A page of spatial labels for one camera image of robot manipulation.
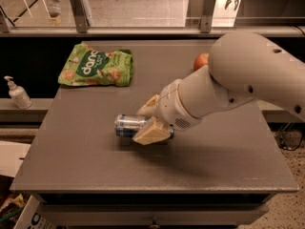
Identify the red bull can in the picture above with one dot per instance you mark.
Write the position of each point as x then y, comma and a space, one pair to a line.
127, 125

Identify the left metal railing post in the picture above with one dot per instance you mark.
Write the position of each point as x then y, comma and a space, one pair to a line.
79, 15

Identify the white pump bottle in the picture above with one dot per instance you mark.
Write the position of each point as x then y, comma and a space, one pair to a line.
18, 94

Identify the metal railing post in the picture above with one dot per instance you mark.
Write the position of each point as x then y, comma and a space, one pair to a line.
207, 16
79, 15

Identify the grey cabinet table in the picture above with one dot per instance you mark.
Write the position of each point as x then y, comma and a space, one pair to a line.
220, 172

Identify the green snack bag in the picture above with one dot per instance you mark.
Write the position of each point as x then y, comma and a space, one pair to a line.
88, 67

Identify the right metal railing post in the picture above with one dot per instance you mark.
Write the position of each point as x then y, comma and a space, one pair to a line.
207, 16

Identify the white cardboard box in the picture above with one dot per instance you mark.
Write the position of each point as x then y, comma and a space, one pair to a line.
31, 219

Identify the red apple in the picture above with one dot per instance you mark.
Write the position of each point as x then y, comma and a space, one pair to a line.
200, 61

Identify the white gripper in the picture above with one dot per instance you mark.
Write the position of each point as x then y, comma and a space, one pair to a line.
171, 108

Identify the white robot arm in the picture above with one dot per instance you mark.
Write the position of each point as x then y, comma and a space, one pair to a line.
242, 67

